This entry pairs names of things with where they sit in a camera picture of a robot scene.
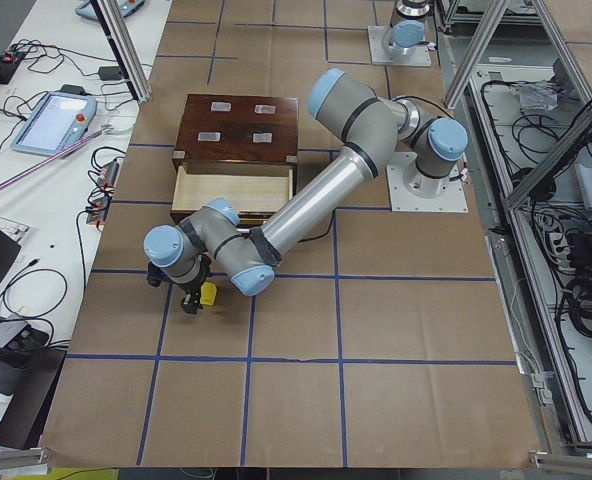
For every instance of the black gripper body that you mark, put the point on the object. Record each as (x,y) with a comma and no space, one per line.
(189,291)

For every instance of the light wood drawer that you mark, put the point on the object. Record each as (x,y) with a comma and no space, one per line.
(255,190)

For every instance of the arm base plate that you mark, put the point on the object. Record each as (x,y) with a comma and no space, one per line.
(411,191)
(385,52)

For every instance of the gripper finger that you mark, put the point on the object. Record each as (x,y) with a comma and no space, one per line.
(190,303)

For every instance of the pink striped rod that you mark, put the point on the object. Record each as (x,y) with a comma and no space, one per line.
(105,129)

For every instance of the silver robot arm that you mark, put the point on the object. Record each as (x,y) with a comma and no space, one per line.
(369,128)
(406,28)

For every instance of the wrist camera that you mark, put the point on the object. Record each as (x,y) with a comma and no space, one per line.
(155,276)

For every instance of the dark wooden drawer cabinet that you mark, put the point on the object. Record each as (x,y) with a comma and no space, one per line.
(239,128)

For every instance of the black power adapter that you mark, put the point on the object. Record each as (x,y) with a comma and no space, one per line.
(110,73)

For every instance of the yellow block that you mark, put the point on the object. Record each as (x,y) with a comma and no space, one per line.
(208,293)

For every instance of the aluminium frame post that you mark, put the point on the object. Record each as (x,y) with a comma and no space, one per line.
(121,45)

